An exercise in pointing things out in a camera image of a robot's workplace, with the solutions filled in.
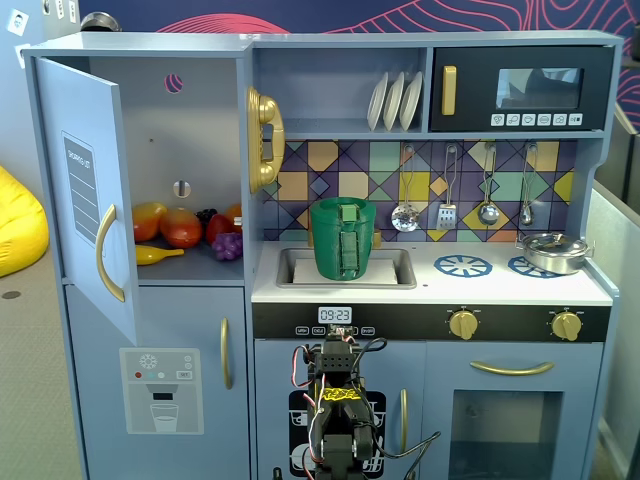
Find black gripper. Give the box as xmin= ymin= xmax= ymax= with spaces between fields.
xmin=319 ymin=323 xmax=362 ymax=375

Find blue dishwasher door with print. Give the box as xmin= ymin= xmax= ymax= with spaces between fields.
xmin=254 ymin=339 xmax=427 ymax=480

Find blue oven door with window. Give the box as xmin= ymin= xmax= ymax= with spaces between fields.
xmin=424 ymin=341 xmax=606 ymax=480

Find blue door with water dispenser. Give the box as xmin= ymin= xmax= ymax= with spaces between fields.
xmin=64 ymin=284 xmax=251 ymax=480

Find blue cabinet door with list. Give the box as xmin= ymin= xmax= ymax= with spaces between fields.
xmin=33 ymin=56 xmax=139 ymax=347

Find blue toy kitchen unit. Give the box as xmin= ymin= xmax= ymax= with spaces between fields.
xmin=22 ymin=29 xmax=625 ymax=480

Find grey toy sink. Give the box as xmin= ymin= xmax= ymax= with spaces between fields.
xmin=275 ymin=246 xmax=418 ymax=290

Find gold stove knob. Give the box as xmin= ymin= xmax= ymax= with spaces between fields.
xmin=551 ymin=311 xmax=583 ymax=343
xmin=448 ymin=309 xmax=480 ymax=342

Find metal slotted skimmer spoon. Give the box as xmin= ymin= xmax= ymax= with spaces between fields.
xmin=390 ymin=144 xmax=420 ymax=234

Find purple toy grapes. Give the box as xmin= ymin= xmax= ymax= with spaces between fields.
xmin=211 ymin=231 xmax=244 ymax=263

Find metal slotted spatula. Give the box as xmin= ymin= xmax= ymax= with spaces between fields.
xmin=435 ymin=143 xmax=458 ymax=232

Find red toy apple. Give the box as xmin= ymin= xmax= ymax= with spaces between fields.
xmin=205 ymin=213 xmax=235 ymax=246

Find orange red toy mango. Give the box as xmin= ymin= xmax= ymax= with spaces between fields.
xmin=159 ymin=208 xmax=204 ymax=250
xmin=132 ymin=201 xmax=169 ymax=244

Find metal ladle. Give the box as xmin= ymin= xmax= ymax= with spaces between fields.
xmin=477 ymin=143 xmax=501 ymax=227

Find yellow toy banana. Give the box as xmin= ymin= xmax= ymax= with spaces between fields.
xmin=135 ymin=244 xmax=186 ymax=267

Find gold toy telephone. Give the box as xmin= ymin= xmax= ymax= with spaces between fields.
xmin=246 ymin=85 xmax=286 ymax=195

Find steel pot with lid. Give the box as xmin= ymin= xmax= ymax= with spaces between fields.
xmin=515 ymin=231 xmax=596 ymax=277

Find white toy plate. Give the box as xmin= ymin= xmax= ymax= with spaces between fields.
xmin=382 ymin=71 xmax=406 ymax=133
xmin=366 ymin=71 xmax=390 ymax=132
xmin=399 ymin=71 xmax=424 ymax=132

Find grey partition panel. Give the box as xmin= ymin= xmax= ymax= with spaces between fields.
xmin=582 ymin=179 xmax=640 ymax=436

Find black toy microwave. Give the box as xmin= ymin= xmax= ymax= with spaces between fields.
xmin=430 ymin=45 xmax=614 ymax=133

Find yellow bean bag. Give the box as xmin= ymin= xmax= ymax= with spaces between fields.
xmin=0 ymin=165 xmax=50 ymax=279

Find metal bowl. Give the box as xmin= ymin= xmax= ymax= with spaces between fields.
xmin=79 ymin=11 xmax=123 ymax=33

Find red black servo cable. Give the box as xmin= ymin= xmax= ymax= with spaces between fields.
xmin=291 ymin=343 xmax=315 ymax=389

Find gold dishwasher door handle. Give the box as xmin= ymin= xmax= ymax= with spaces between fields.
xmin=398 ymin=388 xmax=410 ymax=455

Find gold handle of dispenser door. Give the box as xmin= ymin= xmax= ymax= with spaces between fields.
xmin=220 ymin=316 xmax=234 ymax=391

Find green plastic cup with strap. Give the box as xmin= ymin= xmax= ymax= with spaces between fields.
xmin=308 ymin=197 xmax=379 ymax=282

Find gold oven door handle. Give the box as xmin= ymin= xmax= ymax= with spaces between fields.
xmin=469 ymin=360 xmax=556 ymax=377

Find gold curved cabinet door handle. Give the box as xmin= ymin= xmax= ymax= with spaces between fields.
xmin=95 ymin=203 xmax=127 ymax=304

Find gold microwave handle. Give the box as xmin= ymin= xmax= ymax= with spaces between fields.
xmin=440 ymin=65 xmax=458 ymax=117

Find white wall socket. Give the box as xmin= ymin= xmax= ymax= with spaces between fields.
xmin=5 ymin=7 xmax=30 ymax=37

